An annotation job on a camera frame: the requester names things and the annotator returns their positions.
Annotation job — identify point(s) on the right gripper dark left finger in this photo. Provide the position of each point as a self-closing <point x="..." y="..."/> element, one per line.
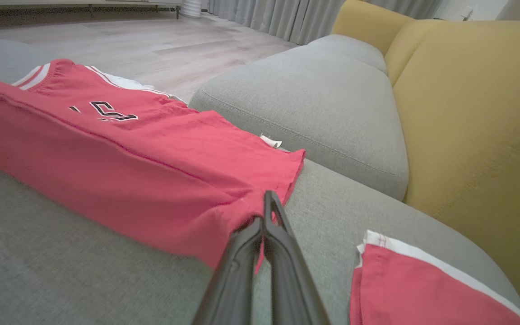
<point x="237" y="280"/>

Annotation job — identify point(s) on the red basketball jersey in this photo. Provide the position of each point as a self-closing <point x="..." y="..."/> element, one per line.
<point x="129" y="171"/>

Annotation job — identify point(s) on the large grey sofa ottoman cushion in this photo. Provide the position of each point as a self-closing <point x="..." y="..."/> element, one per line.
<point x="61" y="271"/>

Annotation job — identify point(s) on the white ribbed cylinder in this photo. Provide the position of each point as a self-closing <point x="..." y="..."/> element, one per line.
<point x="191" y="8"/>

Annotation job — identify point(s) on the grey sofa seat cushion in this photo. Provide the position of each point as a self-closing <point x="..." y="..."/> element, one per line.
<point x="350" y="49"/>
<point x="309" y="113"/>

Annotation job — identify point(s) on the large yellow sofa back cushion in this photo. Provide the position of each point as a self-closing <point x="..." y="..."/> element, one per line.
<point x="476" y="135"/>

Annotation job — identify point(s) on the small yellow sofa back cushion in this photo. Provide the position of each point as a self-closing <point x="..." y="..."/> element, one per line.
<point x="364" y="22"/>

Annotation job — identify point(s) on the grey pleated curtain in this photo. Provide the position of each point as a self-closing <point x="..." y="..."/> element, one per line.
<point x="287" y="18"/>

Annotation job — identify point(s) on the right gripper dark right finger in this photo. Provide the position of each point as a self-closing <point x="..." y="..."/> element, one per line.
<point x="291" y="280"/>

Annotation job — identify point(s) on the red shorts white waistband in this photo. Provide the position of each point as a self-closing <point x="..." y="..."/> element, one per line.
<point x="413" y="293"/>

